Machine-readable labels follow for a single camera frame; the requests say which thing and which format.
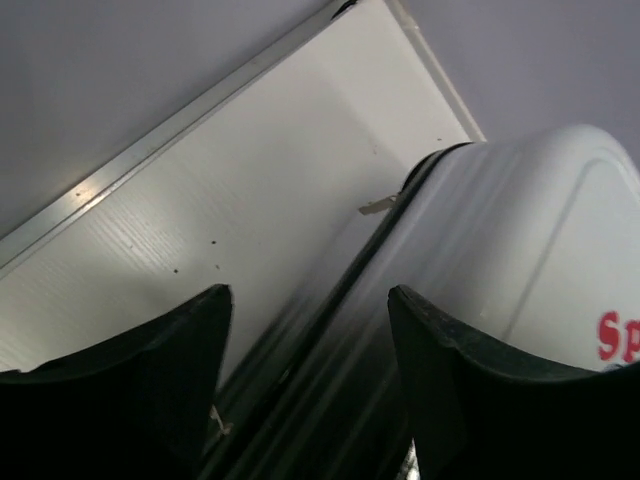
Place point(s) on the black and white suitcase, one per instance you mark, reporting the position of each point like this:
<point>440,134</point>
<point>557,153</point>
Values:
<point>534,242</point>

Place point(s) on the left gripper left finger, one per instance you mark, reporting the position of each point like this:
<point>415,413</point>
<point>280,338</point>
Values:
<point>136,406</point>

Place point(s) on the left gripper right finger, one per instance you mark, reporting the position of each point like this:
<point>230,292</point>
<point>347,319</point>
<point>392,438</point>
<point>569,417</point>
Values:
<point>481,409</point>

